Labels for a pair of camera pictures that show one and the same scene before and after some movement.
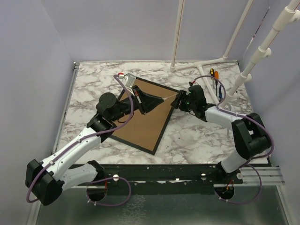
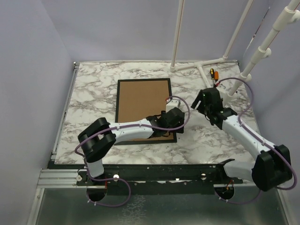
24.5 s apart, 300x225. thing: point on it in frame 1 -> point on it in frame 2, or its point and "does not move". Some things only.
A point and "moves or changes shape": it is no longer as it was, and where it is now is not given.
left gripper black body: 137,96 -> 179,130
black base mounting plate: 164,179 does not move
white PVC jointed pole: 290,14 does not move
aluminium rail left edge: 75,69 does not move
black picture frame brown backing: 144,131 moves or changes shape
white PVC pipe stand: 173,67 does not move
